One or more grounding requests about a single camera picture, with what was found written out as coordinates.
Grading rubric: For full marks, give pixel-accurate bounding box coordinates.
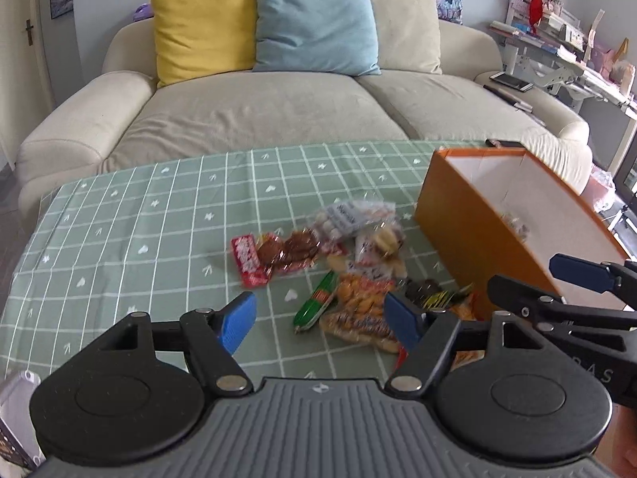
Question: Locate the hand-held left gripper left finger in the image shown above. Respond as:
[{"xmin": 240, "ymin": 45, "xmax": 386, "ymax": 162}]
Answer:
[{"xmin": 92, "ymin": 291, "xmax": 258, "ymax": 394}]

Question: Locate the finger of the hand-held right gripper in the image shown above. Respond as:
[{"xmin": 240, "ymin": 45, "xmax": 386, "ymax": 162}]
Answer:
[
  {"xmin": 549, "ymin": 253, "xmax": 637, "ymax": 300},
  {"xmin": 487, "ymin": 274, "xmax": 637, "ymax": 332}
]

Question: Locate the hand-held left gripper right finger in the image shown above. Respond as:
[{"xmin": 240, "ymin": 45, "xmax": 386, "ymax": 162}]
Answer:
[{"xmin": 384, "ymin": 291, "xmax": 551, "ymax": 394}]

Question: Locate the black and yellow snack packet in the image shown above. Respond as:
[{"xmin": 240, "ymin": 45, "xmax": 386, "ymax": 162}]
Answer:
[{"xmin": 405, "ymin": 279, "xmax": 456, "ymax": 312}]

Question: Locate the orange cracker bag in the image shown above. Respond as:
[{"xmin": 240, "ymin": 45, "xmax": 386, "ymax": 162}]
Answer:
[{"xmin": 336, "ymin": 273, "xmax": 399, "ymax": 317}]

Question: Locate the striped pastry packet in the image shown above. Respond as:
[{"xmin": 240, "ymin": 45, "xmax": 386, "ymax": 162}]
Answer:
[{"xmin": 318, "ymin": 309, "xmax": 405, "ymax": 354}]

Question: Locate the orange chips packet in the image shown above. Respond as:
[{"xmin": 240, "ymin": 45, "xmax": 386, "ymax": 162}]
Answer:
[{"xmin": 448, "ymin": 289, "xmax": 479, "ymax": 320}]

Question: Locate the red snack packet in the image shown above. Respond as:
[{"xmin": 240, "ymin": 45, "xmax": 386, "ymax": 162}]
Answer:
[{"xmin": 230, "ymin": 235, "xmax": 272, "ymax": 288}]

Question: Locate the brown meat snack packet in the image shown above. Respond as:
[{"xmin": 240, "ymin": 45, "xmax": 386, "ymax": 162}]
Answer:
[
  {"xmin": 256, "ymin": 233, "xmax": 287, "ymax": 277},
  {"xmin": 276, "ymin": 229, "xmax": 322, "ymax": 274}
]

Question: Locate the white snack packet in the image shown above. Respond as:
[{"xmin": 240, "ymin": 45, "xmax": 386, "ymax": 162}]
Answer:
[{"xmin": 354, "ymin": 231, "xmax": 394, "ymax": 280}]

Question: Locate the clear candy packet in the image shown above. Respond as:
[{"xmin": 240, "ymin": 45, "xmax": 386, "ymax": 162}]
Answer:
[{"xmin": 500, "ymin": 212, "xmax": 533, "ymax": 240}]

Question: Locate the green sausage packet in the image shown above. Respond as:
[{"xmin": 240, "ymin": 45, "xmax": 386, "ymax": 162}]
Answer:
[{"xmin": 293, "ymin": 270, "xmax": 339, "ymax": 333}]

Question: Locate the yellowish bread snack packet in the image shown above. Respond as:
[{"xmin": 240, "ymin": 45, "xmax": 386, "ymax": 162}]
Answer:
[{"xmin": 373, "ymin": 224, "xmax": 406, "ymax": 260}]

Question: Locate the orange cardboard box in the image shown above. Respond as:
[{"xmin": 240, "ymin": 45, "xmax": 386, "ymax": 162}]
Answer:
[{"xmin": 414, "ymin": 147, "xmax": 630, "ymax": 319}]

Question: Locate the clear bag of round nuts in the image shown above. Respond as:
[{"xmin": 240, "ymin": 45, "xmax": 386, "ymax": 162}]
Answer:
[{"xmin": 311, "ymin": 199, "xmax": 396, "ymax": 245}]

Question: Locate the pink plastic bag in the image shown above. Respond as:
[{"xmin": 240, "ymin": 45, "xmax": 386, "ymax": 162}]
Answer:
[{"xmin": 587, "ymin": 164, "xmax": 618, "ymax": 210}]

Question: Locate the green checked tablecloth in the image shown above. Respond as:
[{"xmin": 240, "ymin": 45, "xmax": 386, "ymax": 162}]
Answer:
[{"xmin": 0, "ymin": 139, "xmax": 498, "ymax": 399}]

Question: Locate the black remote control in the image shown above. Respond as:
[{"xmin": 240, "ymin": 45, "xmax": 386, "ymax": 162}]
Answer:
[{"xmin": 484, "ymin": 84, "xmax": 533, "ymax": 112}]

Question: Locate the white desk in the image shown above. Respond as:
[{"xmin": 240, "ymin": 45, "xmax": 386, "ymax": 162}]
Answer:
[{"xmin": 485, "ymin": 0, "xmax": 637, "ymax": 175}]

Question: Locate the smartphone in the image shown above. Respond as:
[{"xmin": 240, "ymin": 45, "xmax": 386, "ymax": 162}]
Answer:
[{"xmin": 490, "ymin": 72, "xmax": 533, "ymax": 92}]

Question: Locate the beige sofa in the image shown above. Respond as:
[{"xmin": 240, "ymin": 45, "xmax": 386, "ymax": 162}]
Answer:
[{"xmin": 17, "ymin": 0, "xmax": 593, "ymax": 200}]

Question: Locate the stack of books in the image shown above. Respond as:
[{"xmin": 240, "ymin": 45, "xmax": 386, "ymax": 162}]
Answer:
[{"xmin": 490, "ymin": 19, "xmax": 563, "ymax": 55}]

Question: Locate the clear phone case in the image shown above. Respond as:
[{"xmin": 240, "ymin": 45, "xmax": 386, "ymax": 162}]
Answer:
[{"xmin": 0, "ymin": 368, "xmax": 45, "ymax": 470}]

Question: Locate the beige pillow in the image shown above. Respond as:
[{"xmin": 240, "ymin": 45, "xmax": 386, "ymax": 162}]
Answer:
[{"xmin": 344, "ymin": 0, "xmax": 443, "ymax": 74}]

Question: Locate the yellow pillow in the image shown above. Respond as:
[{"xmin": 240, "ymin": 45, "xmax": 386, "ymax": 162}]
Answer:
[{"xmin": 149, "ymin": 0, "xmax": 260, "ymax": 88}]

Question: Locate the light blue pillow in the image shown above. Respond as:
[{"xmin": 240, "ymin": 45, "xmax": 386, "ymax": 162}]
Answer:
[{"xmin": 253, "ymin": 0, "xmax": 381, "ymax": 76}]

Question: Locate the white door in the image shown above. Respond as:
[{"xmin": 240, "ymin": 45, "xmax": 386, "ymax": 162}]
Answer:
[{"xmin": 10, "ymin": 0, "xmax": 55, "ymax": 125}]

